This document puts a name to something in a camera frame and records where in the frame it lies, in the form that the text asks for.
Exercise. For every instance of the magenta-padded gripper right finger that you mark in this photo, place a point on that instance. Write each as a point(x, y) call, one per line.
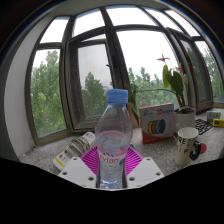
point(145, 171)

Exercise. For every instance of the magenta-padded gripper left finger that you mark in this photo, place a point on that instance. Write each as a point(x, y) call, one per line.
point(78, 171)

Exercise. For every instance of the clear blue-capped water bottle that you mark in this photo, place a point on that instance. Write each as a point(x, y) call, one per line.
point(113, 140)

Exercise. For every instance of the red and white filament box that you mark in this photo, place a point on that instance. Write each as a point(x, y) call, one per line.
point(156, 125)

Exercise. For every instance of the flat round red coaster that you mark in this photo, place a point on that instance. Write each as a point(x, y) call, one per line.
point(203, 148)

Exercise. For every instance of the flowering plant in white pot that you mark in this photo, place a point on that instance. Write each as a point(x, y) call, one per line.
point(185, 120)

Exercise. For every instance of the black lattice trivet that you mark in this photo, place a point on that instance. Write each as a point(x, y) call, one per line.
point(203, 126)

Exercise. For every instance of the light blue patterned box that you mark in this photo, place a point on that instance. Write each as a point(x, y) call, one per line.
point(213, 115)

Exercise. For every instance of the dark-framed bay window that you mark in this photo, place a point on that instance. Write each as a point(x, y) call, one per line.
point(111, 66)

